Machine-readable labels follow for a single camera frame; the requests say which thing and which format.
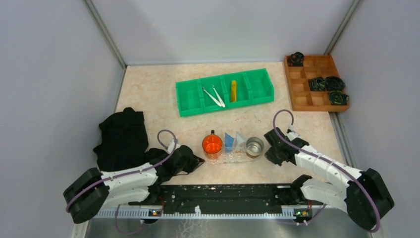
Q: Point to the brown wooden compartment tray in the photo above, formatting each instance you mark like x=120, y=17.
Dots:
x=314, y=84

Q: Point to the black cloth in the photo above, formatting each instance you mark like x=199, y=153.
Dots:
x=125, y=142

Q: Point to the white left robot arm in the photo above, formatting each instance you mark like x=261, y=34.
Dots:
x=95, y=190

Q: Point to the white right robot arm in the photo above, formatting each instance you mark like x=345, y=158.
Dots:
x=362, y=195

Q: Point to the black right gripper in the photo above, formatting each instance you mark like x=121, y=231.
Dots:
x=274, y=149

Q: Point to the yellow toothpaste tube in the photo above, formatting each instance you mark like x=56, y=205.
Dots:
x=233, y=92

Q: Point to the clear textured plastic tray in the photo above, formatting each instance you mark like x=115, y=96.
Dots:
x=232, y=157

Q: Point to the green compartment bin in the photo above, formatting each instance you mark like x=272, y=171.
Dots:
x=253, y=87

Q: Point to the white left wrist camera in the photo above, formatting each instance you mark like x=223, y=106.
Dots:
x=173, y=145

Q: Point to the orange plastic mug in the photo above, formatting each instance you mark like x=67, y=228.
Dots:
x=212, y=145

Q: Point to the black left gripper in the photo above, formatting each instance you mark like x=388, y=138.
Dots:
x=189, y=160

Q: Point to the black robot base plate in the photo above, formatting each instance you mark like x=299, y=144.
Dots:
x=230, y=199

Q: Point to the steel cup orange sleeve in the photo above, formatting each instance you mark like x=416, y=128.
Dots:
x=254, y=147

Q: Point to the white toothpaste tube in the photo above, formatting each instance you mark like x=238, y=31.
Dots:
x=240, y=141

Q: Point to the blue toothpaste tube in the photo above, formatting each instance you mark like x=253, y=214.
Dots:
x=229, y=143

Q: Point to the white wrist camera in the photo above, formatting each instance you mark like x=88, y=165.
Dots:
x=173, y=145
x=291, y=133

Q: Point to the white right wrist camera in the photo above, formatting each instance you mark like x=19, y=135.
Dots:
x=291, y=133

